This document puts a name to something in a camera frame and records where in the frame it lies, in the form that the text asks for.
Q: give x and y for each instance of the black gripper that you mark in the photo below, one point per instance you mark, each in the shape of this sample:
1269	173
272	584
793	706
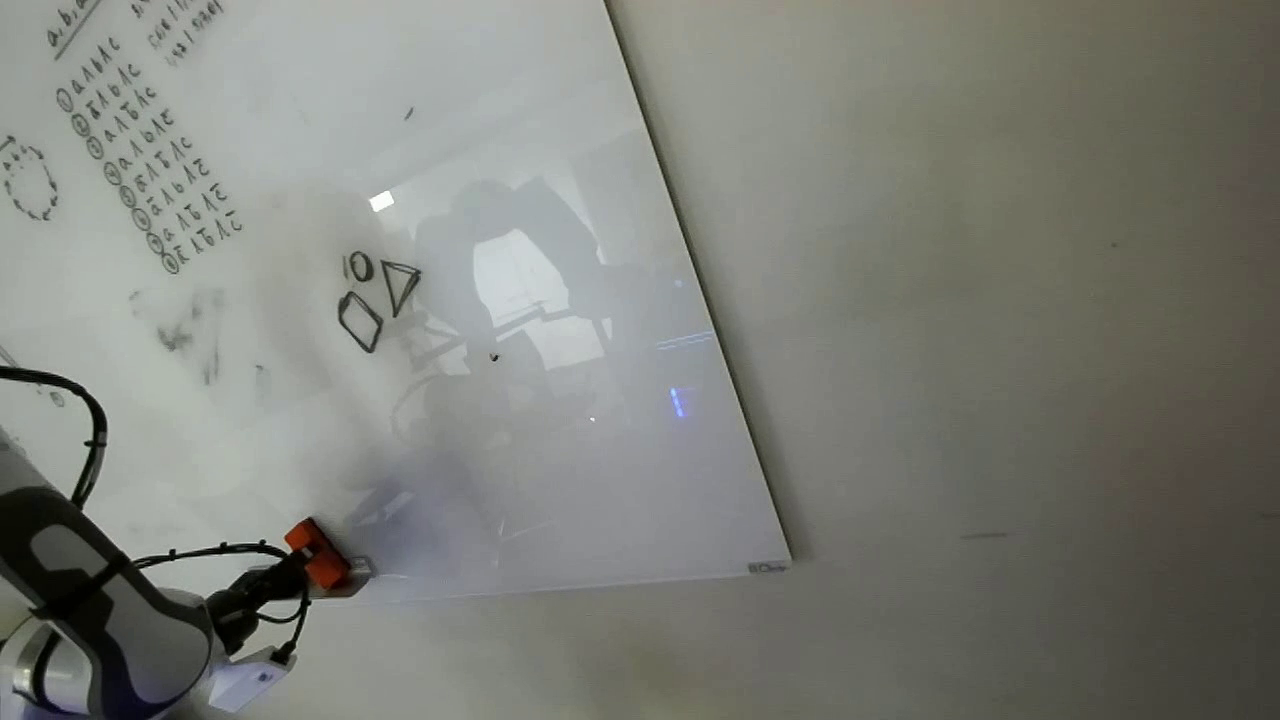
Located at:
244	607

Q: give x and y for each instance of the orange board duster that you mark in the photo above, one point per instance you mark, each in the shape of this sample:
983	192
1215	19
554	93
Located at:
321	553

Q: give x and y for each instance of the white glass whiteboard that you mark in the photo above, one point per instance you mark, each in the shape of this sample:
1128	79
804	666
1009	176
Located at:
401	266

